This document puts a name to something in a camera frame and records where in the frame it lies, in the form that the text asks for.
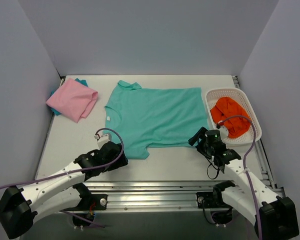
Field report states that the teal t-shirt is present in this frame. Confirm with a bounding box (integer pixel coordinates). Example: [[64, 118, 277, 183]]
[[105, 80, 209, 160]]

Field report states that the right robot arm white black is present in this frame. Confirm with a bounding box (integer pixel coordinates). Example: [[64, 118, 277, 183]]
[[188, 127, 300, 240]]

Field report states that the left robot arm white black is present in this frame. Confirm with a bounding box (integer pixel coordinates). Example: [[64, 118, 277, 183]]
[[0, 141, 128, 239]]

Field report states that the orange crumpled t-shirt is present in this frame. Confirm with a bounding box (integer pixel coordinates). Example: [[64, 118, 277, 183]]
[[210, 97, 251, 139]]

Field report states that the white perforated plastic basket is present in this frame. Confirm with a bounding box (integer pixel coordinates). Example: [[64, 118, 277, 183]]
[[205, 88, 262, 145]]

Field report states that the pink folded t-shirt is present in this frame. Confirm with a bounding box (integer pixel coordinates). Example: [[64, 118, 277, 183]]
[[46, 78, 98, 123]]

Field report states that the teal folded t-shirt underneath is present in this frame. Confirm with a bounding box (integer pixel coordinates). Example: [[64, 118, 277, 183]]
[[50, 78, 88, 116]]

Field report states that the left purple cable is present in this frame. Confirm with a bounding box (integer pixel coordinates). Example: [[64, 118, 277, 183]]
[[0, 127, 125, 208]]

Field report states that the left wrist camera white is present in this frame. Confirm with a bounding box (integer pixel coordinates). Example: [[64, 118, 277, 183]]
[[94, 133, 112, 150]]

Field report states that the black thin cable loop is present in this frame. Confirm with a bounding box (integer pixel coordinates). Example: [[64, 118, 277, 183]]
[[206, 156, 220, 180]]

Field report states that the aluminium rail frame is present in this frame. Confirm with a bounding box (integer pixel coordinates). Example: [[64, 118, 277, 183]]
[[9, 74, 295, 240]]

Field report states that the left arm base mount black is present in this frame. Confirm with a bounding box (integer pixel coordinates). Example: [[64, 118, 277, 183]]
[[65, 194, 108, 211]]

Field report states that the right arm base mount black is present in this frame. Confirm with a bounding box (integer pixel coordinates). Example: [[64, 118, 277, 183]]
[[196, 189, 243, 209]]

